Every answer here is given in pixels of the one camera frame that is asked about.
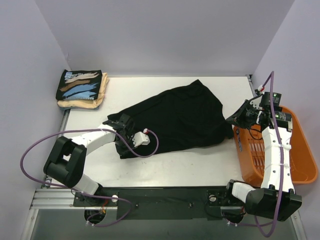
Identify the orange plastic basket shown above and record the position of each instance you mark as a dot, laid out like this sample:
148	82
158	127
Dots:
250	151

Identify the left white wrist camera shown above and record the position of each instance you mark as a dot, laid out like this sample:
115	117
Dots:
140	139

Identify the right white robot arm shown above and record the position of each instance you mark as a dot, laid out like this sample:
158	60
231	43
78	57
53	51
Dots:
276	197

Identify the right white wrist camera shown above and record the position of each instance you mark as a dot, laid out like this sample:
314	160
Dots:
255	102

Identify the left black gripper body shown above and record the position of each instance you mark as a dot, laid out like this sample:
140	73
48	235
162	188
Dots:
119	124

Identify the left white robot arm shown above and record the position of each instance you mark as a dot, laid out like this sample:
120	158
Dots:
66	160

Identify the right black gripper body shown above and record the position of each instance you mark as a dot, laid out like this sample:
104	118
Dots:
242	114

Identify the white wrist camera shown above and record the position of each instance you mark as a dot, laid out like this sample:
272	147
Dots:
255	102
140	139

